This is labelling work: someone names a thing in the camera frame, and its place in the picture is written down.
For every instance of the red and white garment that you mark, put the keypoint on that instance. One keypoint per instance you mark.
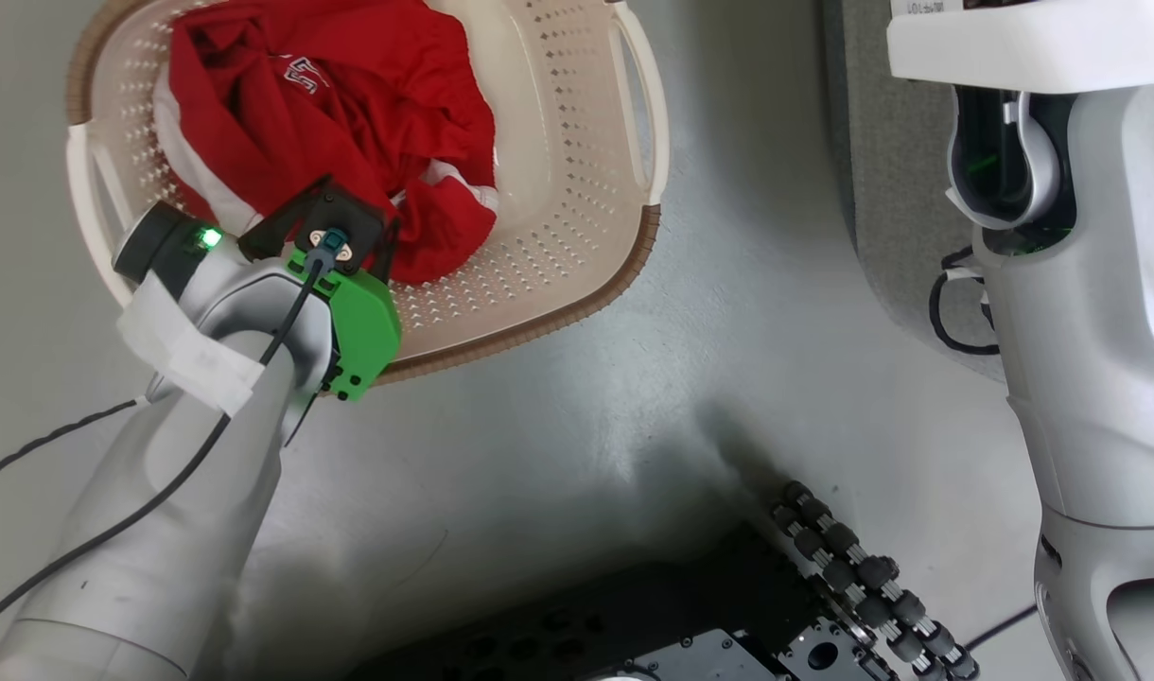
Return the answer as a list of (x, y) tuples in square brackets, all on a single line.
[(350, 113)]

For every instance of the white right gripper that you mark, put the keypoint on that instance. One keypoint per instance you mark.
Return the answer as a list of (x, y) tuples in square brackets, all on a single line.
[(1031, 47)]

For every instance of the black roller omni wheel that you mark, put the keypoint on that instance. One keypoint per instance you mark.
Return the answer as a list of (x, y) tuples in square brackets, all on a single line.
[(837, 544)]

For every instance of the white laundry basket brown rim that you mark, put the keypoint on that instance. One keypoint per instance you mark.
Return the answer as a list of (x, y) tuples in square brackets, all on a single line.
[(558, 189)]

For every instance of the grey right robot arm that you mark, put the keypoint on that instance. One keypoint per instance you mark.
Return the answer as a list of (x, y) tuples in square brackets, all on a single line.
[(1097, 331)]

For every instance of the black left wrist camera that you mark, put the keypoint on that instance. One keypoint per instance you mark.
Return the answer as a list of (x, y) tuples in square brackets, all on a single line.
[(326, 210)]

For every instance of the grey fabric sofa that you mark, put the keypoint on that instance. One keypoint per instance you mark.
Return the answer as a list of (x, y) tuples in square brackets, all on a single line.
[(889, 170)]

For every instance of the white tape wrap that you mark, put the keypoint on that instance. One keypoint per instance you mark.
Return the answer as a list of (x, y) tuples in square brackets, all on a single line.
[(189, 355)]

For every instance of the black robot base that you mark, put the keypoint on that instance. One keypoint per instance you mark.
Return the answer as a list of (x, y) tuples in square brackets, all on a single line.
[(586, 615)]

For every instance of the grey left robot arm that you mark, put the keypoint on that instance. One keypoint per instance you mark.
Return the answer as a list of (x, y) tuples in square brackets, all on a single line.
[(161, 530)]

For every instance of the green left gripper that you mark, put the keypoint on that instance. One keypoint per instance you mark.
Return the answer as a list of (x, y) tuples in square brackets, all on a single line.
[(364, 322)]

